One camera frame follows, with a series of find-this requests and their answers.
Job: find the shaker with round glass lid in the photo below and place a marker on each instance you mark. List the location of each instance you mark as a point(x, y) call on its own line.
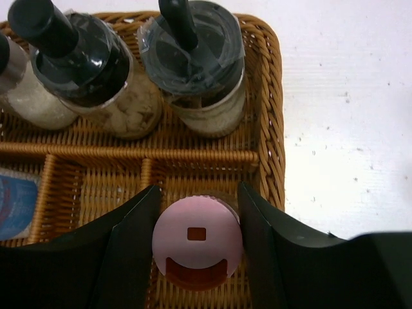
point(24, 96)

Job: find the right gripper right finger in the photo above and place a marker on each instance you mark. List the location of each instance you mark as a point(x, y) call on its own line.
point(291, 265)

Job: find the brown wicker divided tray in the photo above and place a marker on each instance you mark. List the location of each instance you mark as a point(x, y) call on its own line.
point(86, 172)

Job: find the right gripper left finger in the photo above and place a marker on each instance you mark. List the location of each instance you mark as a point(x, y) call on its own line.
point(105, 263)

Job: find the blue-label jar silver lid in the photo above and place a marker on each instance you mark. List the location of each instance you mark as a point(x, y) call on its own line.
point(19, 191)

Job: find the pink lid spice jar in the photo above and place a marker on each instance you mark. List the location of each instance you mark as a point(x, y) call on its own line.
point(197, 241)

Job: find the shaker with black knob lid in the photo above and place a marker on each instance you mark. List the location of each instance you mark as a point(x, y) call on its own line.
point(82, 61)

